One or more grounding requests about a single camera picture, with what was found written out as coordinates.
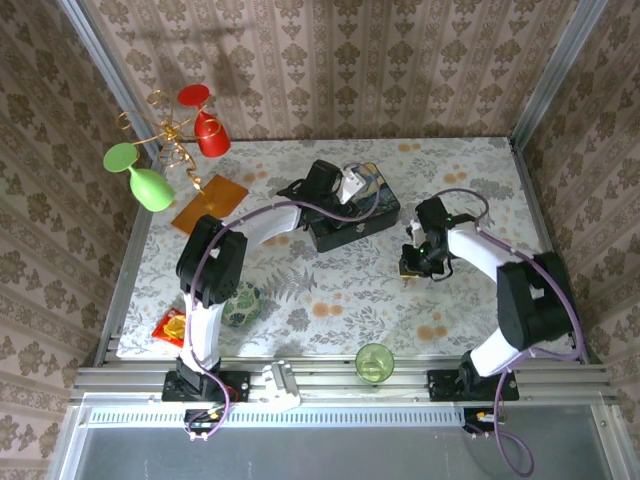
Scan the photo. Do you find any starry night painted box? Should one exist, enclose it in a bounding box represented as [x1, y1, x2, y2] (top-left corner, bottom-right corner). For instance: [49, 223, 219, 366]
[308, 161, 402, 254]

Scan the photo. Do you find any floral patterned tablecloth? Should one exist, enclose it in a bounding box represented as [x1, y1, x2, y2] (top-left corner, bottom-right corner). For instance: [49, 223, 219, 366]
[114, 137, 576, 359]

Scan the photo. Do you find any orange square plate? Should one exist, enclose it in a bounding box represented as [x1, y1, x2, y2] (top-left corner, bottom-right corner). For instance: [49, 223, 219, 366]
[170, 173, 250, 235]

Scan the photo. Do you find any green glass tumbler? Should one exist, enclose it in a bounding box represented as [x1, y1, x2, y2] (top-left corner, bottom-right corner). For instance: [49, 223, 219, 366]
[354, 342, 395, 385]

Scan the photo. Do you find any red plastic goblet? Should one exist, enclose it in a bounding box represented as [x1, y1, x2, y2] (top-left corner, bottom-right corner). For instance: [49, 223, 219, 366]
[177, 84, 232, 159]

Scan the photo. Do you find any green patterned ball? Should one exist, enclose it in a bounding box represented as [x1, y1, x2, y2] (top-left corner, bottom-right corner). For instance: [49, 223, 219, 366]
[220, 280, 265, 329]

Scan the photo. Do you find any green plastic goblet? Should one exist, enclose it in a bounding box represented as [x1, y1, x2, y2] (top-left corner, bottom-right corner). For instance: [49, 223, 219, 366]
[102, 142, 176, 213]

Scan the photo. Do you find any black connector block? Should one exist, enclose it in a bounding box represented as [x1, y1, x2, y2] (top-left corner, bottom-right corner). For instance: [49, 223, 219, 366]
[183, 407, 226, 436]
[462, 407, 506, 435]

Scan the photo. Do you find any grey metal shelf panel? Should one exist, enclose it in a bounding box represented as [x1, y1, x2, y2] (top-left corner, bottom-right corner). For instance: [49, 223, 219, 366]
[47, 404, 636, 480]

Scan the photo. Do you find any red snack packet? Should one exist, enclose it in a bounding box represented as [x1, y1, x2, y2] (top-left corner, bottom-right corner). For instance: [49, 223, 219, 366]
[151, 307, 190, 346]

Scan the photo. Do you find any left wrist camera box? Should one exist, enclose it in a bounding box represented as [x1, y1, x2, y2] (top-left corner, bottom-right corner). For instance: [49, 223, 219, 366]
[341, 167, 370, 205]

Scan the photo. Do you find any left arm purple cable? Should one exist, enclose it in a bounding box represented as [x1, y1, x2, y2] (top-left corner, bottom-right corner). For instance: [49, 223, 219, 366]
[185, 162, 386, 444]

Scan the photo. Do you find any aluminium table side rail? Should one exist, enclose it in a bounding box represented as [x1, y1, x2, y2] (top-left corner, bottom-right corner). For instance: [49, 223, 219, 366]
[508, 139, 604, 365]
[92, 149, 166, 369]

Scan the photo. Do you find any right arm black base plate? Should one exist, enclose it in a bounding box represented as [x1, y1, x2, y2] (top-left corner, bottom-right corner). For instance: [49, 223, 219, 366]
[426, 368, 520, 403]

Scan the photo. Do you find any aluminium frame cross rail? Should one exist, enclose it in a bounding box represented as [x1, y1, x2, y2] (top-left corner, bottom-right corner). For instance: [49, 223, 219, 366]
[69, 363, 617, 404]

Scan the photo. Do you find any gold wire glass stand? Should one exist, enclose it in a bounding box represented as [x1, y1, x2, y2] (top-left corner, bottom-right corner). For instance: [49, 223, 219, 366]
[115, 89, 214, 211]

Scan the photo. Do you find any white slotted cable duct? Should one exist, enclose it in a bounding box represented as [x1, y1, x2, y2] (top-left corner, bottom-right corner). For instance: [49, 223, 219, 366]
[84, 403, 466, 429]

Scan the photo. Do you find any white plastic mount bracket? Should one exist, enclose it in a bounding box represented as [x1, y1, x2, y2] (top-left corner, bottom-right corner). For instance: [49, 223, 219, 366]
[262, 359, 302, 412]

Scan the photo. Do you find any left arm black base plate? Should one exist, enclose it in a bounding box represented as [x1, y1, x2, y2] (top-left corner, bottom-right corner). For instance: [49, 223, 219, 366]
[162, 369, 251, 404]

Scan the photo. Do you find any aluminium frame post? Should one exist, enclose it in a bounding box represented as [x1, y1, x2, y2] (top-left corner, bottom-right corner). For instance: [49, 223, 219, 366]
[54, 0, 169, 156]
[508, 0, 610, 149]

